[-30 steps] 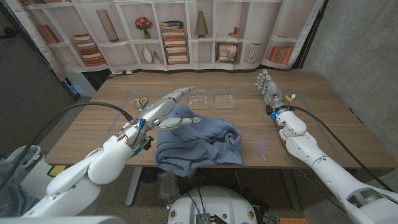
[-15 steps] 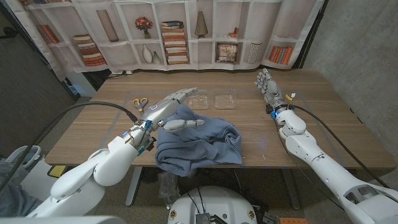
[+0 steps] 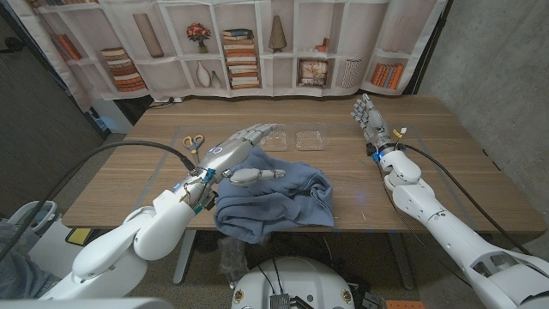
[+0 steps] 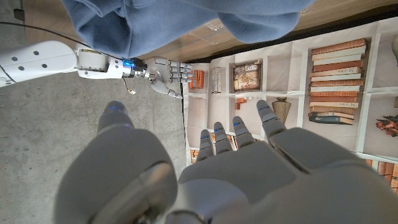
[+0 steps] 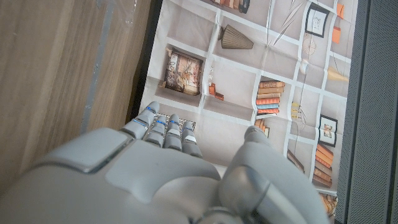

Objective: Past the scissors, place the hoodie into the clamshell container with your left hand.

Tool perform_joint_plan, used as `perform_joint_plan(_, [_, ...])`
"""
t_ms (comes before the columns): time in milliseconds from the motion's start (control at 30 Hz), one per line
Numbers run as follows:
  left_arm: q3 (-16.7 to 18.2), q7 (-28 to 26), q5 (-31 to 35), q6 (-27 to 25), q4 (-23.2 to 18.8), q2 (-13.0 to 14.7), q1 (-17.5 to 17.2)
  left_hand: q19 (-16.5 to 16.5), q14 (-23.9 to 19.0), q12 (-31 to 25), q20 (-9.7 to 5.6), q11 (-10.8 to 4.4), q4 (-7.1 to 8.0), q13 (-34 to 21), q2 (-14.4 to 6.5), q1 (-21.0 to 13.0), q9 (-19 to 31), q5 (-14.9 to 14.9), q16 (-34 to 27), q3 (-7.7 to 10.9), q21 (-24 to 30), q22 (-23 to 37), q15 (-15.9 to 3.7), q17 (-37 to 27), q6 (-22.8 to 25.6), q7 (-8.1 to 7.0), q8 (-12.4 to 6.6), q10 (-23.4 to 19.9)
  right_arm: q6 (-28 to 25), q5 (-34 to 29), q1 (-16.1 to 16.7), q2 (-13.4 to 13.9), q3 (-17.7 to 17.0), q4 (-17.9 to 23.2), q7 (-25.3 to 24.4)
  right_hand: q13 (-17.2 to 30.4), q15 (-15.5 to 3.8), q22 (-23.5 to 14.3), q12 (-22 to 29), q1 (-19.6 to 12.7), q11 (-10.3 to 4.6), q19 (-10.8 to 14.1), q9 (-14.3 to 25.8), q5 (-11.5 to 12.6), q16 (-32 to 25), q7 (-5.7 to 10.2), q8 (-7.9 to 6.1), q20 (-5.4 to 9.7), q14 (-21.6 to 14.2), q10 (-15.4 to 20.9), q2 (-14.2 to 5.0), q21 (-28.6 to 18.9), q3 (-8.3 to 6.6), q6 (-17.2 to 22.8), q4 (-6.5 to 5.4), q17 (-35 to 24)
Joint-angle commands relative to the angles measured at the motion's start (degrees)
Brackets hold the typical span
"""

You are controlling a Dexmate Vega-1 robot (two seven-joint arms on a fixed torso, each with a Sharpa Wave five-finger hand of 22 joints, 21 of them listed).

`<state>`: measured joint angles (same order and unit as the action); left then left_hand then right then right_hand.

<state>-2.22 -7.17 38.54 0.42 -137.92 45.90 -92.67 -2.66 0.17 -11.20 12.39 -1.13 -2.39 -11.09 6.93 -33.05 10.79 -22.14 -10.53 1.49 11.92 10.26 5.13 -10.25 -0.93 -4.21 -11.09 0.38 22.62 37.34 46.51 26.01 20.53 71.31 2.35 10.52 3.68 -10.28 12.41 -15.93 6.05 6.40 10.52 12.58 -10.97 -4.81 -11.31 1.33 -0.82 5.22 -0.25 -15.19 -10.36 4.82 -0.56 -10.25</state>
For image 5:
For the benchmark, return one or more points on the dark perforated panel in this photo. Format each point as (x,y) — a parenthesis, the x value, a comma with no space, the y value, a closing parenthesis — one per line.
(370,124)

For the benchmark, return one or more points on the printed bookshelf backdrop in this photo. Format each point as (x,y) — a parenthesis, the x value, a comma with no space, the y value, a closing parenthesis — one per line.
(236,71)

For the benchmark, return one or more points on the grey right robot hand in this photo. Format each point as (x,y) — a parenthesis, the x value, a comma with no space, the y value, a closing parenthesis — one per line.
(149,174)

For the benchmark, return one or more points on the clear plastic clamshell container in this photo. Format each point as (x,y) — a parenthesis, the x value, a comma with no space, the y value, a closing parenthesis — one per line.
(129,12)

